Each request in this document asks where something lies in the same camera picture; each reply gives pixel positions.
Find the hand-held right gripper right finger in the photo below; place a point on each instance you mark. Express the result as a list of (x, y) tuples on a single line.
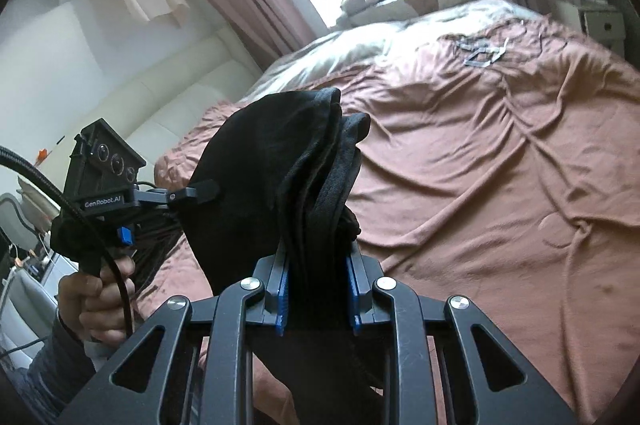
[(352, 300)]

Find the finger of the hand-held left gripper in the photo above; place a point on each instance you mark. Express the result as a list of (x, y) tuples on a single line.
[(195, 194), (124, 236)]

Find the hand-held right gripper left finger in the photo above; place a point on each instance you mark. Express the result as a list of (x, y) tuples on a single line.
[(284, 300)]

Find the black pants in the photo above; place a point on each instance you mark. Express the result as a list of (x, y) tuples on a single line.
[(280, 165)]

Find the person's left forearm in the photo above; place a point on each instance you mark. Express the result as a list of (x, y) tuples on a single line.
[(55, 370)]

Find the person's left hand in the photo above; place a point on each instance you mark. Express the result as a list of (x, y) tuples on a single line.
[(90, 300)]

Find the white bedside furniture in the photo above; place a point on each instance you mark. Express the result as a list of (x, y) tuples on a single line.
[(22, 265)]

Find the white padded headboard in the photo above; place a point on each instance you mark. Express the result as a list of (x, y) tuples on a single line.
[(175, 85)]

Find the brown blanket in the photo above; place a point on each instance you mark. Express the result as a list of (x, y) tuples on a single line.
[(475, 180)]

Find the pale grey duvet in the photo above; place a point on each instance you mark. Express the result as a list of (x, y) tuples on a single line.
[(340, 50)]

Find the white nightstand with drawer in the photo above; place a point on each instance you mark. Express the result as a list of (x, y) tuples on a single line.
[(597, 22)]

